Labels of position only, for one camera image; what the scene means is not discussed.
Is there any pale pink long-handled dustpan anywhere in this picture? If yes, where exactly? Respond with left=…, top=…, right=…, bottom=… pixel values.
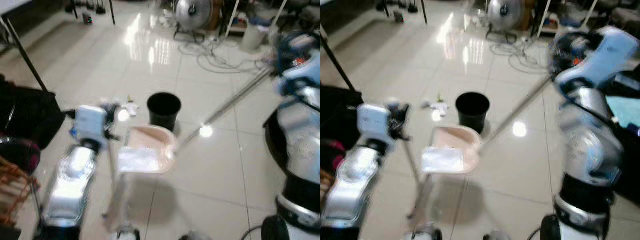
left=105, top=125, right=179, bottom=177
left=400, top=125, right=483, bottom=185

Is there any silver-handled broom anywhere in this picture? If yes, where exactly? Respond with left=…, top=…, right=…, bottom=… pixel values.
left=176, top=65, right=277, bottom=150
left=477, top=75, right=556, bottom=151

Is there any silver floor fan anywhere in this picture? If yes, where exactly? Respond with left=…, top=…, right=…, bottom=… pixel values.
left=173, top=0, right=214, bottom=44
left=486, top=0, right=524, bottom=44

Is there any white bucket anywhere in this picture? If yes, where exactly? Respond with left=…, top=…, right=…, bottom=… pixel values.
left=240, top=25, right=266, bottom=52

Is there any white slanted stand leg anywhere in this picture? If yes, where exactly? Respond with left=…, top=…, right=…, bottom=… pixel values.
left=224, top=0, right=241, bottom=39
left=583, top=0, right=599, bottom=29
left=271, top=0, right=289, bottom=32
left=537, top=0, right=552, bottom=37

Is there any white crumpled plastic trash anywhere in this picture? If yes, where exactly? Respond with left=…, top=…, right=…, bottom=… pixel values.
left=422, top=147, right=465, bottom=174
left=119, top=147, right=162, bottom=174

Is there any black round waste bin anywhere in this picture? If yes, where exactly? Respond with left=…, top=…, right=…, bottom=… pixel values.
left=146, top=92, right=182, bottom=132
left=455, top=92, right=491, bottom=134

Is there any black bag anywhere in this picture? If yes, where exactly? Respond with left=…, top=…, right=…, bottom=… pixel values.
left=320, top=84, right=364, bottom=176
left=0, top=75, right=66, bottom=151

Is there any magenta round object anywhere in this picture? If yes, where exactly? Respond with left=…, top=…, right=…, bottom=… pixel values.
left=326, top=140, right=347, bottom=172
left=0, top=137, right=42, bottom=174

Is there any teal cloth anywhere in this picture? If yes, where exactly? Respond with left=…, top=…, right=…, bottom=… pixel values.
left=606, top=95, right=640, bottom=128

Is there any white table with black legs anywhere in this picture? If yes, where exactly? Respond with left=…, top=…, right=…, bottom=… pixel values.
left=0, top=0, right=49, bottom=92

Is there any grey robot left foot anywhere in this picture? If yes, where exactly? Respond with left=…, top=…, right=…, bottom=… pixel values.
left=404, top=225, right=442, bottom=240

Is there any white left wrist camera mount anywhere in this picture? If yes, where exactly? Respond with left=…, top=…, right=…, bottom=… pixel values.
left=74, top=104, right=109, bottom=144
left=357, top=103, right=394, bottom=143

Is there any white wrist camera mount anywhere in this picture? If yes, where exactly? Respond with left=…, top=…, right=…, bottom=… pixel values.
left=357, top=103, right=394, bottom=143
left=555, top=26, right=640, bottom=93
left=275, top=34, right=321, bottom=96
left=74, top=104, right=109, bottom=144

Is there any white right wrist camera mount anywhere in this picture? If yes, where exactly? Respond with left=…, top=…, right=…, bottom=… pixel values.
left=555, top=26, right=640, bottom=93
left=275, top=34, right=321, bottom=96

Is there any grey floor cable tangle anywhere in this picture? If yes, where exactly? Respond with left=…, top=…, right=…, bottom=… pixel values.
left=490, top=39, right=557, bottom=77
left=179, top=39, right=272, bottom=76

